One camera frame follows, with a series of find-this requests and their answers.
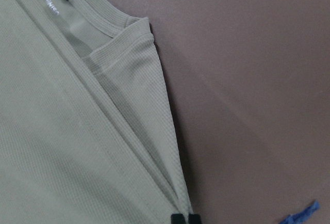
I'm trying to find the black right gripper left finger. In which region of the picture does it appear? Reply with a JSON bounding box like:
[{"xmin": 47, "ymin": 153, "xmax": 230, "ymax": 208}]
[{"xmin": 171, "ymin": 213, "xmax": 185, "ymax": 224}]

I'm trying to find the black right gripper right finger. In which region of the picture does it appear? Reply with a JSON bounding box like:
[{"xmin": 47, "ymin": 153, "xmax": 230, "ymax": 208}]
[{"xmin": 188, "ymin": 213, "xmax": 202, "ymax": 224}]

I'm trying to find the olive green long-sleeve shirt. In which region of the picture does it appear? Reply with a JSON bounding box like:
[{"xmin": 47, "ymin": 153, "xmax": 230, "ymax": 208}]
[{"xmin": 1, "ymin": 0, "xmax": 193, "ymax": 223}]

